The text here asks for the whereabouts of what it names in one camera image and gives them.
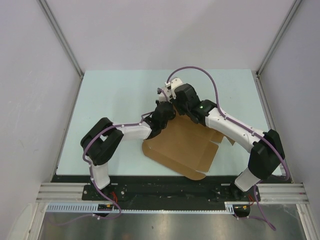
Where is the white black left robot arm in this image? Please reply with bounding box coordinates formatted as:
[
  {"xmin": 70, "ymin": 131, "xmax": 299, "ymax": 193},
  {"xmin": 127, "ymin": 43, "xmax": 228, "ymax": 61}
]
[{"xmin": 80, "ymin": 101, "xmax": 176, "ymax": 200}]

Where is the brown cardboard box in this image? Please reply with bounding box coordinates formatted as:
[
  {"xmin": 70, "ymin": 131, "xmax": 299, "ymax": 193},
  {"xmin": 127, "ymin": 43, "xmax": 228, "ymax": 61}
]
[{"xmin": 142, "ymin": 115, "xmax": 235, "ymax": 181}]

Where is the aluminium right side rail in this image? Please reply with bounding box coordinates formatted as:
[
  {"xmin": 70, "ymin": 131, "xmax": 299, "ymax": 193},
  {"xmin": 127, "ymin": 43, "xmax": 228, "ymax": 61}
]
[{"xmin": 251, "ymin": 71, "xmax": 292, "ymax": 182}]

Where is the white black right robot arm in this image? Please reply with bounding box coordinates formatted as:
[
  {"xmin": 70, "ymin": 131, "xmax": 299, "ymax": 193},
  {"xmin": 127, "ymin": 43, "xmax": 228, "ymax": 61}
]
[{"xmin": 171, "ymin": 83, "xmax": 285, "ymax": 201}]

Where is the aluminium frame post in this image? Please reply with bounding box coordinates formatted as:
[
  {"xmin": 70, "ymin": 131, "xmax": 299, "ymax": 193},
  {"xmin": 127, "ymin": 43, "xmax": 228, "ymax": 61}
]
[
  {"xmin": 36, "ymin": 0, "xmax": 84, "ymax": 80},
  {"xmin": 255, "ymin": 0, "xmax": 304, "ymax": 78}
]

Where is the grey slotted cable duct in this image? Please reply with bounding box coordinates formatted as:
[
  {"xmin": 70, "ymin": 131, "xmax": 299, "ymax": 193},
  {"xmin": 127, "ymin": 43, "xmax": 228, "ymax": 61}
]
[{"xmin": 46, "ymin": 202, "xmax": 251, "ymax": 214}]

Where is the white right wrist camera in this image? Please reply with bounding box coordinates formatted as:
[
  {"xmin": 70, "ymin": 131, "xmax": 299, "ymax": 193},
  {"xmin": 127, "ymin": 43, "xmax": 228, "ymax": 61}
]
[{"xmin": 164, "ymin": 77, "xmax": 183, "ymax": 100}]

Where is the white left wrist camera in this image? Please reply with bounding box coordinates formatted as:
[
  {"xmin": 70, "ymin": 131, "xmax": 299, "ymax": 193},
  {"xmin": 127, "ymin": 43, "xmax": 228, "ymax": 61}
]
[{"xmin": 157, "ymin": 87, "xmax": 173, "ymax": 102}]

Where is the aluminium frame post right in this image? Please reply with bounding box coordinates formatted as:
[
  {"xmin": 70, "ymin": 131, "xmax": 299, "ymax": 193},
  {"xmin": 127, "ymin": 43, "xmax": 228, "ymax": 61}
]
[{"xmin": 255, "ymin": 0, "xmax": 304, "ymax": 78}]

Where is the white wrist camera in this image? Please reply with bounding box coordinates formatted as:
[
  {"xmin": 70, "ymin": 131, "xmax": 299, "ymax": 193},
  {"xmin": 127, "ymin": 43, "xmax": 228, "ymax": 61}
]
[
  {"xmin": 164, "ymin": 77, "xmax": 183, "ymax": 100},
  {"xmin": 157, "ymin": 87, "xmax": 173, "ymax": 102}
]

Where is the aluminium frame post left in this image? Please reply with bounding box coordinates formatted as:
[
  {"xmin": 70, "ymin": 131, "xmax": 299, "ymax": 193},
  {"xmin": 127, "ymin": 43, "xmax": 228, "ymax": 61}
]
[{"xmin": 36, "ymin": 0, "xmax": 84, "ymax": 80}]

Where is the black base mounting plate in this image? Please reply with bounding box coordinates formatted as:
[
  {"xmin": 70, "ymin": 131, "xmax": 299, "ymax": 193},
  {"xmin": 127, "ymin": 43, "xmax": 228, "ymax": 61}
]
[{"xmin": 51, "ymin": 174, "xmax": 293, "ymax": 202}]

